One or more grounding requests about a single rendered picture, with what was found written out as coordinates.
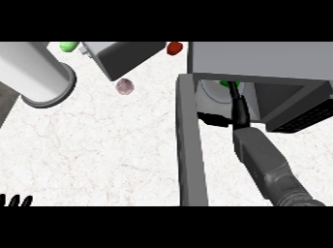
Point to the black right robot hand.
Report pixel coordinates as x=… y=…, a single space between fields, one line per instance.
x=239 y=113

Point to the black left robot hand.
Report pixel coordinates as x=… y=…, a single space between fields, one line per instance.
x=13 y=201

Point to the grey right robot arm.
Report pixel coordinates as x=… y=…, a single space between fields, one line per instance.
x=264 y=161

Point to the grey microwave door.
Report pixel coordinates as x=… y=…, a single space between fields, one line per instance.
x=189 y=145

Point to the grey microwave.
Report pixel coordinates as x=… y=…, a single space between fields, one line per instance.
x=267 y=61

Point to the red round fruit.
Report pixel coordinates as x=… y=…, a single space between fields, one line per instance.
x=173 y=48

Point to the pale purple garlic bulb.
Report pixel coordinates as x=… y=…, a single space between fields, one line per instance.
x=123 y=86

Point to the white cylinder with grey rim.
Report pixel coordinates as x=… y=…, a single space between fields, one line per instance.
x=24 y=69

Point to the green round fruit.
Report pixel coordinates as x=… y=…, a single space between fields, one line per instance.
x=69 y=46

